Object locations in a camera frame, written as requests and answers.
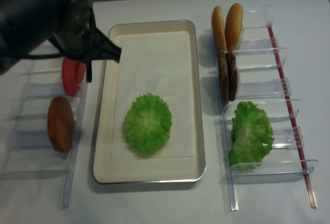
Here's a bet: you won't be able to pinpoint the clear acrylic right rack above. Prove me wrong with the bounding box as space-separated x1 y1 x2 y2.
203 4 319 212

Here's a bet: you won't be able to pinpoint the left bun half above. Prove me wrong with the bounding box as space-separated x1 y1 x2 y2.
211 5 227 52

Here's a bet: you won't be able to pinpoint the cream metal baking tray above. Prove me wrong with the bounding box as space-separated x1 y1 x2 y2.
93 20 206 184

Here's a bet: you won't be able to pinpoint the front red tomato slice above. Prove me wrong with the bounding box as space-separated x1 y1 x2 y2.
61 57 79 97

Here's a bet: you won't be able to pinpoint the green lettuce leaves in rack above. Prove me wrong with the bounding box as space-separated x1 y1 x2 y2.
229 101 274 166

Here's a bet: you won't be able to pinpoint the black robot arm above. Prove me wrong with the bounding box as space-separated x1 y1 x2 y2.
1 0 122 73

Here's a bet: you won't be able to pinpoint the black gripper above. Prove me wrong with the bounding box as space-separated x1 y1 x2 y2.
82 28 122 63

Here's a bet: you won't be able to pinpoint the white parchment paper sheet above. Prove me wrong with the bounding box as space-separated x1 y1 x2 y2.
110 31 194 159

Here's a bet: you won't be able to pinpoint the clear acrylic left rack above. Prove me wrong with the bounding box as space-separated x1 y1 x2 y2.
1 58 87 209

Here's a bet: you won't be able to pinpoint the green lettuce leaf on tray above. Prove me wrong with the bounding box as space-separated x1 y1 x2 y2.
123 93 172 155

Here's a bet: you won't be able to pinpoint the black cable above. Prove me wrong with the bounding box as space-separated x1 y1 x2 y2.
0 34 93 83

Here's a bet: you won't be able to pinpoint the brown bun in left rack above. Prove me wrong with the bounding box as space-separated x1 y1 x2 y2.
47 97 75 153

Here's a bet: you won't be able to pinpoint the right brown meat patty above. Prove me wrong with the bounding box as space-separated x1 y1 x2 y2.
226 52 238 101

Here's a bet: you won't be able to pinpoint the clear acrylic rack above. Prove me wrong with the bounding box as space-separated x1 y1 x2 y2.
1 58 87 209
203 4 319 212

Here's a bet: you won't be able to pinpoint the red rod of right rack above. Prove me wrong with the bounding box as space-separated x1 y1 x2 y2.
267 23 318 209

